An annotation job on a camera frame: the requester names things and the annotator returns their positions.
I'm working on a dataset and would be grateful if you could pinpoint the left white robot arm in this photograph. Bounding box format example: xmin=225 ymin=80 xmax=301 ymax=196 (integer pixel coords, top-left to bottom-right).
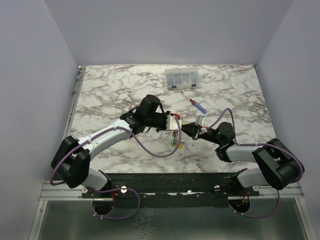
xmin=50 ymin=94 xmax=181 ymax=198

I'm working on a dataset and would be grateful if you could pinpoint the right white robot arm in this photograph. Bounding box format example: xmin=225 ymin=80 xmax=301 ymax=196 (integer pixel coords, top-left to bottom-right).
xmin=181 ymin=122 xmax=305 ymax=196

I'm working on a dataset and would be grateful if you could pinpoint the red blue screwdriver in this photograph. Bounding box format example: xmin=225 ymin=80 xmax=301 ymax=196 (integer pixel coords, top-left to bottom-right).
xmin=181 ymin=92 xmax=207 ymax=114

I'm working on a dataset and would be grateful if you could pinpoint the clear plastic screw box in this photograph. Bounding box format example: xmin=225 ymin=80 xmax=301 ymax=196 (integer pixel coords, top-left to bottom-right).
xmin=164 ymin=67 xmax=201 ymax=90

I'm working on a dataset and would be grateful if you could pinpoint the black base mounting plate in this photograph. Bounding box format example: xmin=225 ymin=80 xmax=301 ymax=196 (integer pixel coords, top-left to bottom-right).
xmin=82 ymin=172 xmax=259 ymax=208

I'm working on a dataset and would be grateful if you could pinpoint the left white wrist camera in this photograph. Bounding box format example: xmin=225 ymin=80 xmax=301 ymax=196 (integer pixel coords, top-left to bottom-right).
xmin=166 ymin=114 xmax=182 ymax=131

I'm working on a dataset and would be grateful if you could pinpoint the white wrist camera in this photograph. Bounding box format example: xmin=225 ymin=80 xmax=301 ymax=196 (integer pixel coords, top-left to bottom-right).
xmin=194 ymin=115 xmax=208 ymax=135
xmin=166 ymin=114 xmax=182 ymax=131

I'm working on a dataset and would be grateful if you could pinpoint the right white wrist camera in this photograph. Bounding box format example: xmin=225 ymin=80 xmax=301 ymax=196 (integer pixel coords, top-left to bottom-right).
xmin=194 ymin=115 xmax=208 ymax=135

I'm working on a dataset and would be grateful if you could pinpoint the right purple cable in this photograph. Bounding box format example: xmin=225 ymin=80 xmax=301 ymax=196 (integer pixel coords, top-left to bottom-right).
xmin=204 ymin=107 xmax=305 ymax=186

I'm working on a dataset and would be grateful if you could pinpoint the purple cable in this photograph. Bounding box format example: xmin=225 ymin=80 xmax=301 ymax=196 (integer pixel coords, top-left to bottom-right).
xmin=204 ymin=107 xmax=305 ymax=186
xmin=49 ymin=116 xmax=183 ymax=186

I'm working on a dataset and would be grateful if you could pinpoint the left side metal rail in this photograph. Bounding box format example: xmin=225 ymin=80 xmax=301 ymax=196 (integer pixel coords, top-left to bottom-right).
xmin=63 ymin=65 xmax=87 ymax=137

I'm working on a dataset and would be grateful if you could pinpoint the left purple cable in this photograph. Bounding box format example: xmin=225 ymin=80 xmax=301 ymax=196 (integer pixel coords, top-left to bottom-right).
xmin=49 ymin=116 xmax=183 ymax=186

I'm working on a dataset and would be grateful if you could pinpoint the aluminium frame rail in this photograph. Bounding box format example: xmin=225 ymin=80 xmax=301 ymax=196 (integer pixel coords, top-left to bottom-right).
xmin=40 ymin=181 xmax=304 ymax=201

